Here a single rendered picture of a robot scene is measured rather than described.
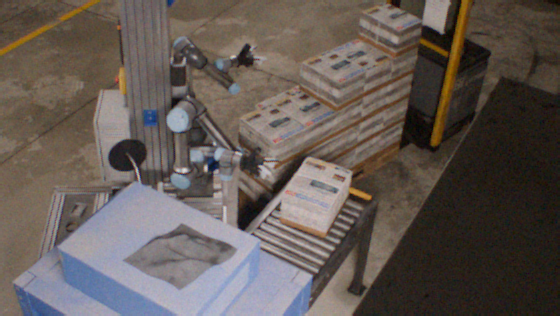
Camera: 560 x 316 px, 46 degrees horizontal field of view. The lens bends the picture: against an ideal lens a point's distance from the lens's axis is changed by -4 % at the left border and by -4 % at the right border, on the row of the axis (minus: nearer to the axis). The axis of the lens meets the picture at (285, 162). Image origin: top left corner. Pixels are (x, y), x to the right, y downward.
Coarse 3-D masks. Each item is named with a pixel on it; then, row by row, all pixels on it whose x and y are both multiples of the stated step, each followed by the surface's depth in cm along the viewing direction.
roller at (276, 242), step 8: (256, 232) 388; (264, 232) 388; (264, 240) 386; (272, 240) 384; (280, 240) 384; (280, 248) 382; (288, 248) 380; (296, 248) 380; (304, 256) 377; (312, 256) 375; (320, 264) 373
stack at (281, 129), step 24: (288, 96) 491; (384, 96) 515; (240, 120) 468; (264, 120) 467; (288, 120) 468; (312, 120) 470; (336, 120) 485; (264, 144) 458; (288, 144) 458; (336, 144) 500; (288, 168) 473; (360, 168) 544; (264, 192) 483
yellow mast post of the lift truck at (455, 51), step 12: (468, 0) 491; (468, 12) 500; (456, 24) 509; (456, 36) 512; (456, 48) 517; (456, 60) 525; (444, 72) 537; (456, 72) 535; (444, 84) 540; (444, 96) 545; (444, 108) 553; (444, 120) 564; (432, 132) 572; (432, 144) 577
